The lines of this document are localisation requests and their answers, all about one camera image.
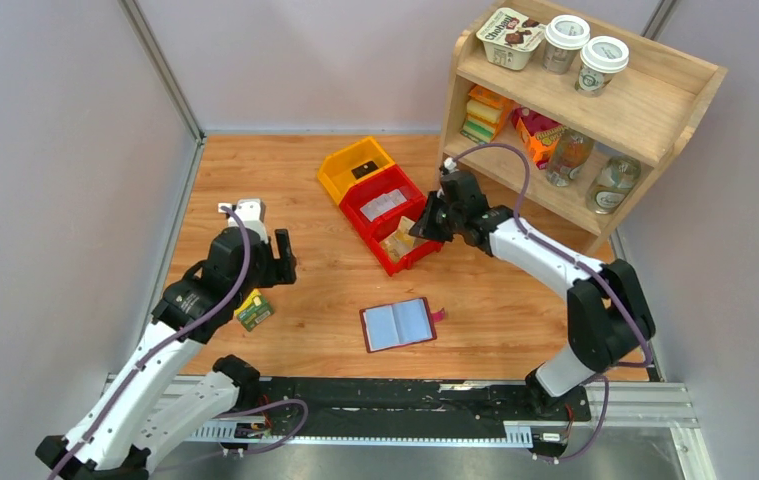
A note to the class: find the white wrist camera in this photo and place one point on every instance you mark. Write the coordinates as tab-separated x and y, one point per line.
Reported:
251	212
448	166

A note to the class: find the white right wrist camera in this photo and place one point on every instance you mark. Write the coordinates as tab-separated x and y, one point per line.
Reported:
448	166

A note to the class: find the wooden shelf unit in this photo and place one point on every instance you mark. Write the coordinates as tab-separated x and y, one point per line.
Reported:
649	112

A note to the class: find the red plastic bin middle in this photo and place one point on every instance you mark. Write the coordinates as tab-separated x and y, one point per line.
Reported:
383	182

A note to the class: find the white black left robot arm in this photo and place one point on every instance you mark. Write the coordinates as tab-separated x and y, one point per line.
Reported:
124	436

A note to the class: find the Chobani yogurt cup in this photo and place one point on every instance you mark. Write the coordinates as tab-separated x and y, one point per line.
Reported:
510	38

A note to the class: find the paper coffee cup left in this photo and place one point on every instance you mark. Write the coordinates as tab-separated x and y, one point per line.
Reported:
565	36

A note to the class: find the red plastic bin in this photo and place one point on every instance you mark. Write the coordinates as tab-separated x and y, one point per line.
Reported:
385	226
383	182

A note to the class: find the glass bottle right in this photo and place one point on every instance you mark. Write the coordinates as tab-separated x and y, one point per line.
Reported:
613	184

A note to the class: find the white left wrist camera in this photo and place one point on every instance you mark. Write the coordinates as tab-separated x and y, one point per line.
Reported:
251	212

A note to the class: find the yellow plastic bin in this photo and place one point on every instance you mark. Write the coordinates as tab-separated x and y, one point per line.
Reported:
342	170

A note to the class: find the red plastic bin front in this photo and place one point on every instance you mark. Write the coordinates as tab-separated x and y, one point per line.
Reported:
385	226

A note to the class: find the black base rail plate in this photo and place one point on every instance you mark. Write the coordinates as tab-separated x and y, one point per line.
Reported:
408	408

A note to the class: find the glass bottle left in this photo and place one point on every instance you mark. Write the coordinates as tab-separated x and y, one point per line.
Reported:
572	151

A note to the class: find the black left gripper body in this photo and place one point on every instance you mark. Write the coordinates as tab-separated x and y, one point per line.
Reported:
270	270

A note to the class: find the stack of sponges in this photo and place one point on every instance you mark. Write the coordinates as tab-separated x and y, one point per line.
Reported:
486	114

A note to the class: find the orange snack bag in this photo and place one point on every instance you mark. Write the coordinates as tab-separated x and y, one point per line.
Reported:
538	133

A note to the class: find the red leather card holder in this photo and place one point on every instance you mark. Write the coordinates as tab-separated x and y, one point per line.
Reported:
399	324

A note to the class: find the orange green snack box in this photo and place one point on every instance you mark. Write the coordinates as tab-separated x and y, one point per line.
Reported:
253	311

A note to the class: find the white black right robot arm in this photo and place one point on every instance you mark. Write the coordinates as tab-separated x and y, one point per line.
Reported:
607	312

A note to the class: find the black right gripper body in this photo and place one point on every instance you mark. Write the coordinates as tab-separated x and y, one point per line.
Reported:
456	219

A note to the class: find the glass bottle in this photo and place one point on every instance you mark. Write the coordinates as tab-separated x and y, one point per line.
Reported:
613	184
572	151

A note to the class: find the white card in bin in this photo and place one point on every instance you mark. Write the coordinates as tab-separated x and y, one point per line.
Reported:
382	204

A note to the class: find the paper coffee cup right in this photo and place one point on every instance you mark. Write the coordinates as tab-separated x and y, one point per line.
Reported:
602	58

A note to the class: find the paper coffee cup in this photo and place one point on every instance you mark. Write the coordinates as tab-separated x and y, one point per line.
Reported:
565	36
602	58

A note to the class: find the black card in bin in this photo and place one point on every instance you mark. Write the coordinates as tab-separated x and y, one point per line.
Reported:
364	169

